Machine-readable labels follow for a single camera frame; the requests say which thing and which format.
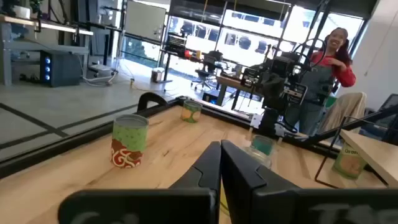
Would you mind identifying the wooden desk black legs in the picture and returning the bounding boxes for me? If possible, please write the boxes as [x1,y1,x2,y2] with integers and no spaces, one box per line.
[215,74,265,107]

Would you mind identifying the person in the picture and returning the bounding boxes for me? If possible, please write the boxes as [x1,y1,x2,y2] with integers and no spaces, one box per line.
[284,27,357,135]

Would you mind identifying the black aluminium table frame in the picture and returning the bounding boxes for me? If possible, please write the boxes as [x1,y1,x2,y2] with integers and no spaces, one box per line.
[0,95,398,180]

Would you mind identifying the light green oranges can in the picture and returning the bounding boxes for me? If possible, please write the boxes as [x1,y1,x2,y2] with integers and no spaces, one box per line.
[331,142,368,180]

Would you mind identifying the black office chair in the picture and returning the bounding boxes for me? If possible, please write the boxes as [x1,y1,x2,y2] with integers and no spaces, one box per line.
[190,50,224,91]

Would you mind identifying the short green orange-print can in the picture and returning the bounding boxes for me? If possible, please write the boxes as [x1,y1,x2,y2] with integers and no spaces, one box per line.
[180,100,203,124]

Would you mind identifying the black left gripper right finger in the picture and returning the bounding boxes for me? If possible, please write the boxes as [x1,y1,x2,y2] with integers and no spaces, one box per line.
[221,139,398,224]

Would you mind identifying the white board panel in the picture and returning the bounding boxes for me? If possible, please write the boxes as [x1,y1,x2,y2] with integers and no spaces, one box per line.
[124,0,167,43]

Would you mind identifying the silver waste bin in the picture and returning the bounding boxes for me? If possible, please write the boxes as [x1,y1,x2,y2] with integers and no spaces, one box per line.
[150,67,166,83]

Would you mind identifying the grey workbench with wooden top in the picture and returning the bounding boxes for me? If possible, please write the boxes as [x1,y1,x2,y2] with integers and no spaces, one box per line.
[0,14,95,86]

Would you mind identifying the black computer tower blue lights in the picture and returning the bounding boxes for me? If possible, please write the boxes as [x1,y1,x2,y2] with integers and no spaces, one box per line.
[39,49,83,88]

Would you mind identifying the white plant pot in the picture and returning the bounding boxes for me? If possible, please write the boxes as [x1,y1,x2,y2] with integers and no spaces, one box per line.
[12,4,32,20]

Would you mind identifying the green red patterned can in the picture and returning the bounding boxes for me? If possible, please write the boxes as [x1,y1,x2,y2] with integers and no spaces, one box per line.
[110,113,150,169]

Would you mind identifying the teal labelled can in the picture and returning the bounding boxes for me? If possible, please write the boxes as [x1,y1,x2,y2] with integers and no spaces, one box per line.
[241,134,276,169]

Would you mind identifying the black cable loop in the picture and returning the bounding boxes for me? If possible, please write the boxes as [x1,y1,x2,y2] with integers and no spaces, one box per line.
[136,91,169,113]

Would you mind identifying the beige cloth draped chair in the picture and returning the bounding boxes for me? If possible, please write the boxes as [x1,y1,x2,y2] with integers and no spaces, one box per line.
[317,91,368,135]

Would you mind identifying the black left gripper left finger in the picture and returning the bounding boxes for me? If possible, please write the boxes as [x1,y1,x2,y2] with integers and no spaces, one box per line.
[58,141,222,224]

